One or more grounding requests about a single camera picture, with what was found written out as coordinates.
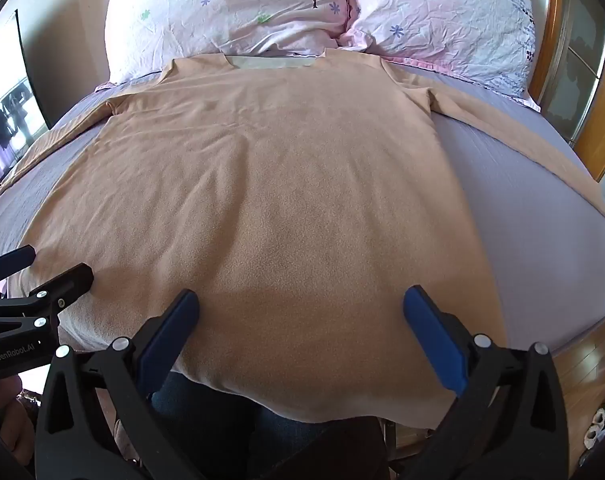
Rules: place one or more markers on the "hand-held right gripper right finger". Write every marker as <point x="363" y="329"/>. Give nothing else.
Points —
<point x="435" y="342"/>

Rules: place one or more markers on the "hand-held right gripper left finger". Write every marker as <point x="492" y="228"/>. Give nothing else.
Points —
<point x="170" y="335"/>

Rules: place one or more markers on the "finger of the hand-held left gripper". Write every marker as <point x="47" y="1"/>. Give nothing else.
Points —
<point x="70" y="280"/>
<point x="10" y="262"/>

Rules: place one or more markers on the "tan long-sleeve shirt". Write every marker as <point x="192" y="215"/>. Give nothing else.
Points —
<point x="282" y="210"/>

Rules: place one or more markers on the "person's left hand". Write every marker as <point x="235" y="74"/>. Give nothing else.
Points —
<point x="13" y="410"/>

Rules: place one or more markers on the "black framed screen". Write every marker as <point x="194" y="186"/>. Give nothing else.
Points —
<point x="12" y="105"/>

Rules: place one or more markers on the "lavender bed sheet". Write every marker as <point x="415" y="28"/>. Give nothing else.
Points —
<point x="512" y="185"/>

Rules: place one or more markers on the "white fluffy slipper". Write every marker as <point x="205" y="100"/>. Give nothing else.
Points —
<point x="597" y="417"/>
<point x="589" y="439"/>

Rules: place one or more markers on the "wooden headboard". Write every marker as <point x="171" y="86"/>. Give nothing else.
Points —
<point x="602" y="130"/>

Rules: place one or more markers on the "floral pillow with tree print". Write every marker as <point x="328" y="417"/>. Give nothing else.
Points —
<point x="222" y="10"/>

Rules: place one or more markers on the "pink floral pillow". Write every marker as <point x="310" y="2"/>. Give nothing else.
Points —
<point x="442" y="25"/>

